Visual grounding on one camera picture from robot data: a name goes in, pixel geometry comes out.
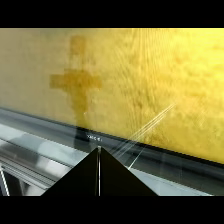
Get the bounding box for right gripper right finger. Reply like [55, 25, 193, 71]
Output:
[99, 146, 158, 197]

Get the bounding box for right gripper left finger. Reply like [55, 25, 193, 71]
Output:
[41, 146, 100, 197]

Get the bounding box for silver frame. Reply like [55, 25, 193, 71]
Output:
[0, 122, 213, 197]

